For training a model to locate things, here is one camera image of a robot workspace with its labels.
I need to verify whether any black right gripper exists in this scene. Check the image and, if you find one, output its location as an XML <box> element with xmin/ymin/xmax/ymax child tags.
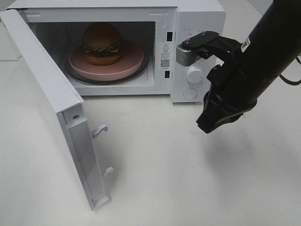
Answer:
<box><xmin>196</xmin><ymin>0</ymin><xmax>301</xmax><ymax>134</ymax></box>

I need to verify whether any round white door button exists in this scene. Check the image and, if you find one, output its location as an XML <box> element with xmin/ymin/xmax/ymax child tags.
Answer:
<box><xmin>183</xmin><ymin>88</ymin><xmax>198</xmax><ymax>100</ymax></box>

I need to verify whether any pink round plate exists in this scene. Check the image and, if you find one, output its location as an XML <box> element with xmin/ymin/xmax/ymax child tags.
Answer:
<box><xmin>69</xmin><ymin>40</ymin><xmax>144</xmax><ymax>81</ymax></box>

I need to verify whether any burger with lettuce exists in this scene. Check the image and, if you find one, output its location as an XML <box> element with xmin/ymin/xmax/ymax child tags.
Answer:
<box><xmin>82</xmin><ymin>22</ymin><xmax>122</xmax><ymax>65</ymax></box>

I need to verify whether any white microwave door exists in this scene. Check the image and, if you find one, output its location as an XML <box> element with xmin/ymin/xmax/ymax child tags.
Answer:
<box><xmin>0</xmin><ymin>9</ymin><xmax>113</xmax><ymax>210</ymax></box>

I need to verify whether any glass microwave turntable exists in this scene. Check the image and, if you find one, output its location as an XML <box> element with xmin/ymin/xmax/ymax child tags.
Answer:
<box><xmin>64</xmin><ymin>57</ymin><xmax>150</xmax><ymax>85</ymax></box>

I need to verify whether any white microwave oven body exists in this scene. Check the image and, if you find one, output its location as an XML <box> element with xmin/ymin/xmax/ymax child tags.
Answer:
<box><xmin>5</xmin><ymin>0</ymin><xmax>226</xmax><ymax>103</ymax></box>

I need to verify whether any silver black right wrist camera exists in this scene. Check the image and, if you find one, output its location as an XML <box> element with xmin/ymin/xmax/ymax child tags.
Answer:
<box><xmin>176</xmin><ymin>31</ymin><xmax>241</xmax><ymax>66</ymax></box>

